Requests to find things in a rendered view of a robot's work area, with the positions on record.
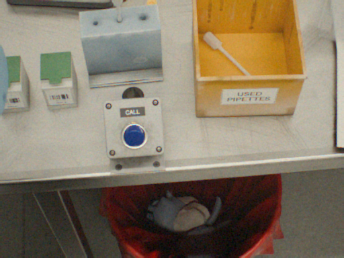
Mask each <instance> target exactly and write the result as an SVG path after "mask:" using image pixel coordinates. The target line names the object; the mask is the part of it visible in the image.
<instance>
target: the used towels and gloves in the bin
mask: <svg viewBox="0 0 344 258"><path fill-rule="evenodd" d="M166 193H167V197H163V198H161V199H159V200H155V201H154V202H153V203H152V204H151V205H148V210H150V211H151V212H153V213H152V214H150V213H148V214H147V218H148V219H150V220H152V222H149V221H148V220H147V219H146V218H145V219H146V221H147V222H148V223H147V225H148V227H150V228H152V225H153V226H154V227H155V228H156V229H157V230H160V231H161V232H162V233H163V234H165V235H173V236H177V237H179V238H180V239H179V240H178V241H177V242H176V243H175V244H174V245H173V247H172V248H171V249H170V250H169V252H168V253H167V254H168V255H172V254H174V253H176V254H177V255H180V254H181V253H182V252H183V254H184V257H185V258H220V257H222V256H224V253H221V254H219V253H220V252H221V251H222V250H223V248H225V246H227V244H228V243H229V241H230V238H229V239H227V240H224V238H225V237H227V234H228V232H230V231H231V229H232V221H231V219H228V220H225V221H222V222H220V223H219V224H217V225H216V226H214V227H211V226H212V225H213V223H214V221H215V220H216V219H217V216H218V215H219V213H220V209H221V207H222V202H221V199H220V198H219V197H218V196H216V203H215V206H214V210H213V211H212V213H211V216H210V213H209V212H208V209H207V208H206V207H205V205H204V204H200V203H199V202H198V201H197V200H196V199H194V197H191V196H183V197H179V196H178V197H173V195H172V194H171V193H169V190H166ZM154 205H157V206H154ZM208 226H209V227H208ZM227 226H229V227H228V228H227V229H225V230H224V231H222V232H220V230H221V229H223V228H225V227H227Z"/></svg>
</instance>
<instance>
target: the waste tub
mask: <svg viewBox="0 0 344 258"><path fill-rule="evenodd" d="M192 7H193V19H192V35H191V38H192V49H193V81H194V93H195V104H196V117H197V118H213V117H233V116H291V115H294V112H295V109H296V106H297V104H298V99H299V97H300V93H301V90H302V86H303V84H304V81H305V79H307V78H308V76H307V68H306V61H305V56H304V48H303V41H302V34H301V29H300V22H299V14H298V6H297V2H296V0H192ZM207 32H212V33H214V35H215V36H217V38H218V39H220V41H221V42H223V44H222V47H223V49H225V51H227V53H229V55H231V56H232V57H233V58H234V59H235V60H236V61H237V62H238V63H239V64H240V65H241V66H242V67H243V68H244V69H245V70H246V71H247V72H248V73H249V74H250V75H252V76H246V74H244V73H243V72H242V71H241V70H240V69H239V68H238V67H237V66H236V65H235V64H234V63H233V62H232V61H231V60H230V59H229V58H227V57H226V56H225V55H224V54H223V53H222V52H221V51H220V50H214V49H213V48H212V47H210V46H209V45H208V44H207V43H206V42H205V41H204V40H203V37H204V34H205V33H207Z"/></svg>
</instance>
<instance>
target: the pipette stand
mask: <svg viewBox="0 0 344 258"><path fill-rule="evenodd" d="M120 12H121V17H122V22H121V23H118V19H117V18H118V15H117V10H116V8H115V9H104V10H93V11H82V12H79V23H80V38H81V43H82V49H83V53H84V55H85V62H86V65H87V72H88V75H89V88H93V87H103V86H109V85H125V84H131V83H141V82H152V81H162V80H163V64H162V47H161V22H160V17H159V10H158V4H154V5H144V6H132V7H121V8H120Z"/></svg>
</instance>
